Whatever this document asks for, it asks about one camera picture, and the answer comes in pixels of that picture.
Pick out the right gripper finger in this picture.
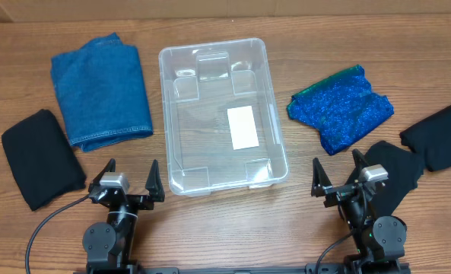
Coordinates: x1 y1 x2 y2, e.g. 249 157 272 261
311 158 332 197
352 149 370 179

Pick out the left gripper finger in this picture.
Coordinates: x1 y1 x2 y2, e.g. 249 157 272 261
145 159 165 202
88 158 116 193

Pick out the black cloth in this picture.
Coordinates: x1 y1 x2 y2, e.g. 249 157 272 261
2 109 87 211
364 141 424 217
400 105 451 171

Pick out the blue sequin glitter cloth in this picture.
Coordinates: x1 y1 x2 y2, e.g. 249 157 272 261
287 65 394 155

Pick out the blue denim cloth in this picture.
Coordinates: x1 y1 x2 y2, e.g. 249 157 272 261
50 33 154 152

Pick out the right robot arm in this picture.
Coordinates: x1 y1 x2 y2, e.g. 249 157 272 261
305 149 411 273

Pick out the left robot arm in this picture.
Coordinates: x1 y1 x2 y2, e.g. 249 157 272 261
82 158 165 273

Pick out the clear plastic storage bin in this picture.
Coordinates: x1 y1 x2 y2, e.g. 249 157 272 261
159 38 289 196

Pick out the white label in bin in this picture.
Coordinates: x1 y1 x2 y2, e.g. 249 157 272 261
227 106 259 150

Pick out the left black cable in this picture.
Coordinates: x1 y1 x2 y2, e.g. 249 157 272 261
24 193 91 274

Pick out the black cable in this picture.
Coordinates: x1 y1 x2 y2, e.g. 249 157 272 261
24 193 91 274
313 228 359 274

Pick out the right black cable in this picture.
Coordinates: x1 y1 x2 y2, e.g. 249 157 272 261
313 228 359 274

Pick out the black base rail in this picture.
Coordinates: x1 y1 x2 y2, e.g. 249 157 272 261
74 263 411 274

